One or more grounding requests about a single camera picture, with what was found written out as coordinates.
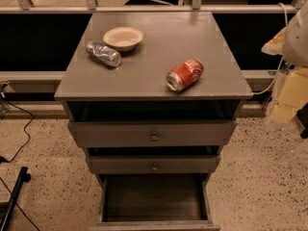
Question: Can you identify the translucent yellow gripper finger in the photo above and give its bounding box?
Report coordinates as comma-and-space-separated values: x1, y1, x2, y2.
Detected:
261, 28, 286, 56
269, 104, 297, 125

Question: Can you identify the red coke can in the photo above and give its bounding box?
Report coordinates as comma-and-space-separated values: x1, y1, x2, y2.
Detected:
167, 59, 203, 92

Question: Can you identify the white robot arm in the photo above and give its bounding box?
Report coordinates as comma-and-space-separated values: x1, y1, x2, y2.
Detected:
261, 2, 308, 125

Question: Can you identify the top grey drawer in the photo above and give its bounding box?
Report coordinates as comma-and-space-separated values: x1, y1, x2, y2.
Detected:
68, 120, 237, 147

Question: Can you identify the grey drawer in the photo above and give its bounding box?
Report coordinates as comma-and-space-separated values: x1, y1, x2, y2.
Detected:
86, 155, 220, 174
68, 120, 237, 147
89, 173, 220, 231

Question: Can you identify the grey drawer cabinet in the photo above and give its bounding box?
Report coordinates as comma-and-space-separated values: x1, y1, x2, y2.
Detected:
53, 11, 254, 231

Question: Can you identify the silver crushed can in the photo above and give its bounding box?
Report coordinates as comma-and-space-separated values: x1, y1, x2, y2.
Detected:
86, 41, 121, 67

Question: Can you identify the bottom grey drawer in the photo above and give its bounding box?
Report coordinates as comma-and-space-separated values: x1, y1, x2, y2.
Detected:
89, 173, 220, 231

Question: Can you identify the middle grey drawer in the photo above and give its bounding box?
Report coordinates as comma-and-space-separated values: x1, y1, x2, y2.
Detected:
86, 155, 220, 174

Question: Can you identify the white paper bowl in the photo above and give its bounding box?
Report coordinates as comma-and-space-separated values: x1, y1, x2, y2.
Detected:
103, 27, 143, 52

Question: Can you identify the black stand leg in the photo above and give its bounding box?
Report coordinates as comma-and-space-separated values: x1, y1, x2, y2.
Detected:
0, 167, 31, 231

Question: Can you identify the white cable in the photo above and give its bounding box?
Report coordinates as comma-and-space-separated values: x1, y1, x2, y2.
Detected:
252, 2, 290, 96

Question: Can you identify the metal railing frame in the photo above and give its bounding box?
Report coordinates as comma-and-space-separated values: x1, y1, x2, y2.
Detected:
0, 0, 308, 93

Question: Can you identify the black cable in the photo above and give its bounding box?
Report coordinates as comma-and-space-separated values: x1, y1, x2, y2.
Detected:
0, 93, 37, 164

